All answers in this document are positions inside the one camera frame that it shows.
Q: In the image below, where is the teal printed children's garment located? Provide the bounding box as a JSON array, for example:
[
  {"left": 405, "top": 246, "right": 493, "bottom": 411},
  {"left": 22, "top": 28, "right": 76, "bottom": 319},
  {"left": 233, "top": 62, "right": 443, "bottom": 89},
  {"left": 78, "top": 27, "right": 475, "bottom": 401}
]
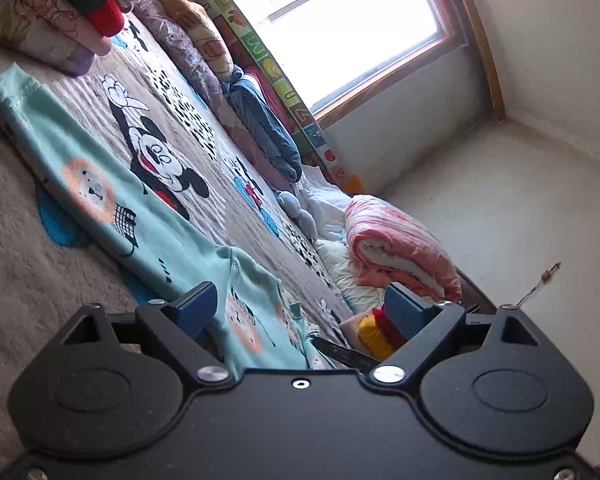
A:
[{"left": 0, "top": 65, "right": 333, "bottom": 376}]

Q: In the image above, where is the left folded clothes stack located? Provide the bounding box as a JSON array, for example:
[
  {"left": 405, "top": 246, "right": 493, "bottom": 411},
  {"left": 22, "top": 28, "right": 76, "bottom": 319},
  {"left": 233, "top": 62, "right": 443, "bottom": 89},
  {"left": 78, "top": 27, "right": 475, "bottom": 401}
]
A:
[{"left": 0, "top": 0, "right": 124, "bottom": 76}]

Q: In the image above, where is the red folded garment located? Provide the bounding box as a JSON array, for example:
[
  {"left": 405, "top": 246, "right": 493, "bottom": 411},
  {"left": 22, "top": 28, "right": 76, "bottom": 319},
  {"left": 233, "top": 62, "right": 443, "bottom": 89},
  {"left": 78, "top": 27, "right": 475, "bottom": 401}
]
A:
[{"left": 372, "top": 307, "right": 406, "bottom": 350}]

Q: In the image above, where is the yellow folded garment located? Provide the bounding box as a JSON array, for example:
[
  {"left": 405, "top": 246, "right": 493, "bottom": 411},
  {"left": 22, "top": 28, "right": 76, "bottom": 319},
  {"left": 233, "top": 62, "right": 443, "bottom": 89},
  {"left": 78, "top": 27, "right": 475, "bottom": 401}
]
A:
[{"left": 356, "top": 313, "right": 396, "bottom": 361}]

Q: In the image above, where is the pink rolled quilt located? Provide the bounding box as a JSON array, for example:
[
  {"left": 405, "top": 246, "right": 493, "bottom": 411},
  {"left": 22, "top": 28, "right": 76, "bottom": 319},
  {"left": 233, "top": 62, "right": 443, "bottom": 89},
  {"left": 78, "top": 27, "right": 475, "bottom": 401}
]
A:
[{"left": 344, "top": 195, "right": 463, "bottom": 302}]

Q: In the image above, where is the white crumpled bedding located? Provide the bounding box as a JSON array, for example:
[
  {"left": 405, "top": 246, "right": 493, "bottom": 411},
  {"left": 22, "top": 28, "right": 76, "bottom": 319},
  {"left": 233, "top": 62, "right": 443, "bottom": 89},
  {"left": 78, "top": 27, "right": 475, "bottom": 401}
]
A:
[{"left": 294, "top": 166, "right": 384, "bottom": 314}]

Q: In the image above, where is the light blue plush toy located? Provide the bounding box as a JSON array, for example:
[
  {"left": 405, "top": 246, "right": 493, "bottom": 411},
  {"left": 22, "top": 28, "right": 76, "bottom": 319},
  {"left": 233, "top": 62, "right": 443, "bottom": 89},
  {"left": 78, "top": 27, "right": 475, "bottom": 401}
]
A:
[{"left": 276, "top": 191, "right": 317, "bottom": 242}]

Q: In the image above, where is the Mickey Mouse bed blanket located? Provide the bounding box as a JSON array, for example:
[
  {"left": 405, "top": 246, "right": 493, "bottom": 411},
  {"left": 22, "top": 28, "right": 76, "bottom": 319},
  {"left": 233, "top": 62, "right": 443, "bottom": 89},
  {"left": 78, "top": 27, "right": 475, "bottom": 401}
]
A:
[{"left": 0, "top": 8, "right": 382, "bottom": 461}]

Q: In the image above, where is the navy blue folded blanket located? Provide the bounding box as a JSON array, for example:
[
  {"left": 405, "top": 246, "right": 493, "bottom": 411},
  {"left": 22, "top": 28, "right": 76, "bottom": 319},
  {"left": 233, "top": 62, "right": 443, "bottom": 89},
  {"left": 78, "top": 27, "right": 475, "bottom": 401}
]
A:
[{"left": 224, "top": 65, "right": 302, "bottom": 183}]

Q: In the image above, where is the colourful alphabet foam mat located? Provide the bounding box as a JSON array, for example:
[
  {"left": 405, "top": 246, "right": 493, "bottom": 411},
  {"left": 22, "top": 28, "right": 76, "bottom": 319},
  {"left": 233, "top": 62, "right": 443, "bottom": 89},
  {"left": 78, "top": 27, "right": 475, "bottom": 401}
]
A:
[{"left": 194, "top": 0, "right": 363, "bottom": 195}]

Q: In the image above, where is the cartoon print pillow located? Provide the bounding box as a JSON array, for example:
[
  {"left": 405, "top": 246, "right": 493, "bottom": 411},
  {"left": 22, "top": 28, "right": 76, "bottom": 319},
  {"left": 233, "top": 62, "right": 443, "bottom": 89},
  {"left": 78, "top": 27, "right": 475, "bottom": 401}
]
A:
[{"left": 158, "top": 0, "right": 234, "bottom": 82}]

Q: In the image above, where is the wooden framed window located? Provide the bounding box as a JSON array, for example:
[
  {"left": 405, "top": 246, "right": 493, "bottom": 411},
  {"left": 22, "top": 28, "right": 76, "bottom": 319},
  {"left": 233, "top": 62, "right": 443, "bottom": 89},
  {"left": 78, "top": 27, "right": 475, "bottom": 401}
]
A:
[{"left": 233, "top": 0, "right": 506, "bottom": 126}]

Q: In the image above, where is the purple floral quilt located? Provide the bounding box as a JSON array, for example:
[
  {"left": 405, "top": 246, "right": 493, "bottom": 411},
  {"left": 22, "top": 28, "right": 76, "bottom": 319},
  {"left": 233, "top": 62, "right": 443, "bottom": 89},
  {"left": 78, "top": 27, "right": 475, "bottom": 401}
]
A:
[{"left": 133, "top": 0, "right": 292, "bottom": 191}]

